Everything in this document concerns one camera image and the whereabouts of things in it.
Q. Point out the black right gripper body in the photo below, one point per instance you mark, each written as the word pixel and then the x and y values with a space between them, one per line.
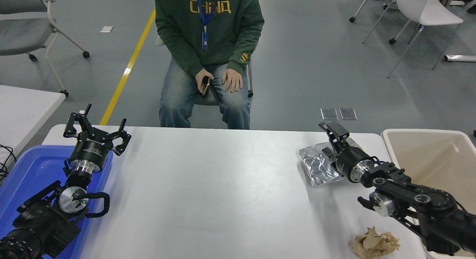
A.
pixel 349 158

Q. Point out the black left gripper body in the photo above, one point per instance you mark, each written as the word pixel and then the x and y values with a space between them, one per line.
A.
pixel 91 149

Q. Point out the silver foil tray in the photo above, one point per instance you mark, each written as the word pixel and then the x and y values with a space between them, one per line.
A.
pixel 316 166

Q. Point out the tan paper ball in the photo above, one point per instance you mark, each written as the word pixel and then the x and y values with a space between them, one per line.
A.
pixel 375 244

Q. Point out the gold smartphone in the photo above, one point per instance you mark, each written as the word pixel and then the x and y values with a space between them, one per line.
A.
pixel 206 86

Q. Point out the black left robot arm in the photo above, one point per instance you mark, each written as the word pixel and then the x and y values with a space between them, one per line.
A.
pixel 44 223

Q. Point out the person's right hand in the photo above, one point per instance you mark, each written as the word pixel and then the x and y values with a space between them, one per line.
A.
pixel 202 74

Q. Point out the person's left hand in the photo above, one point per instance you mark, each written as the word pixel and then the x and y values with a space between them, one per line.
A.
pixel 233 78

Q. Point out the silver floor plate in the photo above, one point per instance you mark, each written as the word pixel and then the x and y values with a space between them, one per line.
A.
pixel 347 113
pixel 329 114

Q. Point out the white side table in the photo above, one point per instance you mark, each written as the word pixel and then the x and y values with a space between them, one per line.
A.
pixel 22 114

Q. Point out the blue plastic tray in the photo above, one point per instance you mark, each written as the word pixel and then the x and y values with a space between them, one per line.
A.
pixel 29 170

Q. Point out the large pale plastic bin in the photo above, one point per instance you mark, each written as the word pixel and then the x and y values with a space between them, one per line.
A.
pixel 427 151

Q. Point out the grey padded wheeled chair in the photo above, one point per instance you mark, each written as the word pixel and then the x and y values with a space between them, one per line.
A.
pixel 22 32

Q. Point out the chair with caster legs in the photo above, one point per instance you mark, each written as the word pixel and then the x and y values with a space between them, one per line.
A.
pixel 351 19

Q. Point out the silver metal floor bar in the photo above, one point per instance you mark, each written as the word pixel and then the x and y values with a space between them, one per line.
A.
pixel 461 57

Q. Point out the person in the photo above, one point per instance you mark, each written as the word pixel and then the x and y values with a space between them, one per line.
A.
pixel 223 25

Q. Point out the white shell chair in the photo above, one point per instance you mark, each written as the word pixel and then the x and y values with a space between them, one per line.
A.
pixel 427 10

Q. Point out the dark shoe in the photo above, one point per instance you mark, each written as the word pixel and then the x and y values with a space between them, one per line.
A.
pixel 471 10

